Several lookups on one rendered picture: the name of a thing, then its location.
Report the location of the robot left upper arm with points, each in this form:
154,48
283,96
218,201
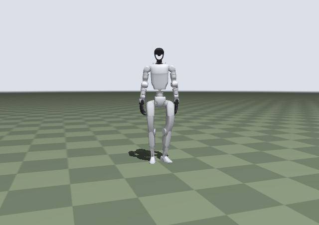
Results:
172,76

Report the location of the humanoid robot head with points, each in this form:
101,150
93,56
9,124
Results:
159,52

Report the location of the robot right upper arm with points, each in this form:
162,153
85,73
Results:
145,76

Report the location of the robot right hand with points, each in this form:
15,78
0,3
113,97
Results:
141,107

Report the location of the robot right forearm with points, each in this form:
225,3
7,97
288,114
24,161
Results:
143,94

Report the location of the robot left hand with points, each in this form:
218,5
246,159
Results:
176,106

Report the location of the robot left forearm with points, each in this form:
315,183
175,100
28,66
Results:
175,93

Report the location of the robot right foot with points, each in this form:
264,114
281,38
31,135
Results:
152,160

